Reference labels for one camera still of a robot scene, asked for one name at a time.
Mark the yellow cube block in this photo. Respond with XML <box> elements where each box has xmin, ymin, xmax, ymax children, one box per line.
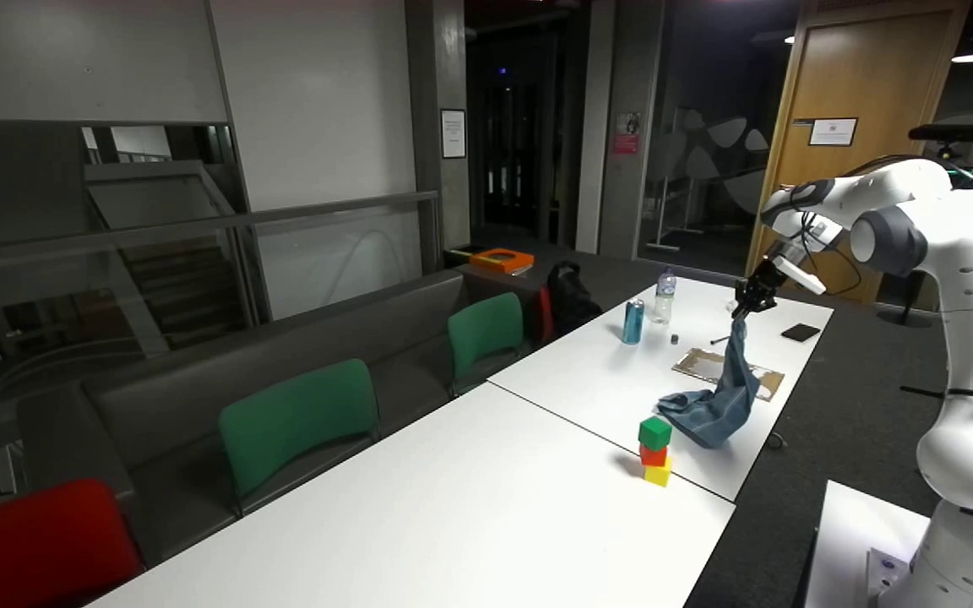
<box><xmin>643</xmin><ymin>462</ymin><xmax>674</xmax><ymax>486</ymax></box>

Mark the wooden door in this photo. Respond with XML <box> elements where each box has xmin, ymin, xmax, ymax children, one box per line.
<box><xmin>762</xmin><ymin>0</ymin><xmax>973</xmax><ymax>196</ymax></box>

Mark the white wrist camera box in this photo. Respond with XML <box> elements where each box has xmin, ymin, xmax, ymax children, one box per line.
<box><xmin>771</xmin><ymin>256</ymin><xmax>829</xmax><ymax>296</ymax></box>

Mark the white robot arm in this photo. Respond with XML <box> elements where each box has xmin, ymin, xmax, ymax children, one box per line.
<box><xmin>737</xmin><ymin>157</ymin><xmax>973</xmax><ymax>608</ymax></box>

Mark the clear plastic bottle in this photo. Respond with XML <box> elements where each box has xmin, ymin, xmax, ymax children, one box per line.
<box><xmin>651</xmin><ymin>274</ymin><xmax>680</xmax><ymax>325</ymax></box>

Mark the green cube block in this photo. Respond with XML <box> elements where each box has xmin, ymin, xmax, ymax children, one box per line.
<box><xmin>638</xmin><ymin>415</ymin><xmax>674</xmax><ymax>448</ymax></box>

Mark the grey long sofa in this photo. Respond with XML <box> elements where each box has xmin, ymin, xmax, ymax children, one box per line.
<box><xmin>17</xmin><ymin>265</ymin><xmax>535</xmax><ymax>567</ymax></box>

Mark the far green chair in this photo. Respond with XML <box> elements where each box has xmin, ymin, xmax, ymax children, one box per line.
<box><xmin>445</xmin><ymin>290</ymin><xmax>526</xmax><ymax>382</ymax></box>

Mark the red cube block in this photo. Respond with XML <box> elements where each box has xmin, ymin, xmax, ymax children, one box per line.
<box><xmin>638</xmin><ymin>445</ymin><xmax>669</xmax><ymax>466</ymax></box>

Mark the blue striped cloth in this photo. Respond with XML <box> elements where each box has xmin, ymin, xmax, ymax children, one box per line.
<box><xmin>657</xmin><ymin>318</ymin><xmax>757</xmax><ymax>448</ymax></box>

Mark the orange box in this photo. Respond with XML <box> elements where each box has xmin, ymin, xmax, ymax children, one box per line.
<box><xmin>470</xmin><ymin>247</ymin><xmax>535</xmax><ymax>275</ymax></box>

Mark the camera on black stand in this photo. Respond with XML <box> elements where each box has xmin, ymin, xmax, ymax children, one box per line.
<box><xmin>910</xmin><ymin>120</ymin><xmax>973</xmax><ymax>170</ymax></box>

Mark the black red backpack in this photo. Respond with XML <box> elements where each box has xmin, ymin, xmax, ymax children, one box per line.
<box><xmin>535</xmin><ymin>261</ymin><xmax>603</xmax><ymax>344</ymax></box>

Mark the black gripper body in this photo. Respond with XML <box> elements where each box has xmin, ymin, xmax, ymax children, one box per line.
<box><xmin>737</xmin><ymin>261</ymin><xmax>786</xmax><ymax>308</ymax></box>

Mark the near green chair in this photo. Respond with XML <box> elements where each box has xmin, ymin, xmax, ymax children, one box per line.
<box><xmin>218</xmin><ymin>358</ymin><xmax>378</xmax><ymax>496</ymax></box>

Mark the black phone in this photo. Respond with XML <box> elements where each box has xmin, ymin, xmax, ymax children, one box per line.
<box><xmin>780</xmin><ymin>325</ymin><xmax>822</xmax><ymax>342</ymax></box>

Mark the green chair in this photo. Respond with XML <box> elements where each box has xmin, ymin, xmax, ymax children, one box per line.
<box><xmin>218</xmin><ymin>358</ymin><xmax>378</xmax><ymax>496</ymax></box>
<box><xmin>445</xmin><ymin>290</ymin><xmax>526</xmax><ymax>382</ymax></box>

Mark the red chair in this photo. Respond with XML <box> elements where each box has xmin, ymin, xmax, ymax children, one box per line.
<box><xmin>0</xmin><ymin>479</ymin><xmax>142</xmax><ymax>608</ymax></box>

